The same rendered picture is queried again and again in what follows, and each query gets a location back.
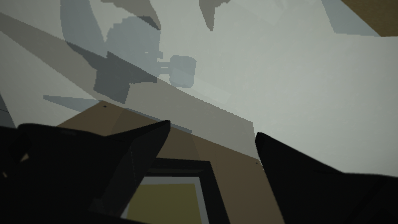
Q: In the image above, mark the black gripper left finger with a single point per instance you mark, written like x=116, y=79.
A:
x=115, y=165

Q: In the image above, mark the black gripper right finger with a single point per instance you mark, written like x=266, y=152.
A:
x=310, y=192

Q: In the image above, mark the black picture frame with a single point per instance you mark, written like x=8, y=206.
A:
x=178, y=191

